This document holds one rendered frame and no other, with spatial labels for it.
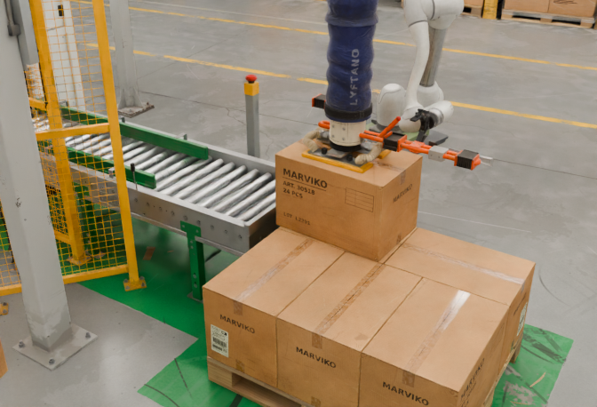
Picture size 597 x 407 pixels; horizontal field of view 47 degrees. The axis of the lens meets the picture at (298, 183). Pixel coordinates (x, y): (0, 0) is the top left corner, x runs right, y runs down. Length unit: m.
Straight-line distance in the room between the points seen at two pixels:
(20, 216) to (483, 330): 2.07
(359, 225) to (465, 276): 0.54
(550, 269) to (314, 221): 1.66
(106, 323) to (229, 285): 0.99
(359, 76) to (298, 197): 0.68
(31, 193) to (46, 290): 0.52
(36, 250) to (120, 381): 0.74
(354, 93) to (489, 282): 1.04
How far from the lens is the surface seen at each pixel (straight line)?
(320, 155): 3.27
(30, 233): 3.39
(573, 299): 4.21
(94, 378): 3.57
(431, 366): 2.73
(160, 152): 4.48
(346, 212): 3.22
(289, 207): 3.42
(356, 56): 3.07
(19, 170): 3.25
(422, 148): 3.11
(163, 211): 3.78
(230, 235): 3.52
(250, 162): 4.12
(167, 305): 3.94
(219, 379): 3.39
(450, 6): 3.72
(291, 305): 2.97
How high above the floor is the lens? 2.34
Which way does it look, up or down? 27 degrees down
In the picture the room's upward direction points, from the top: straight up
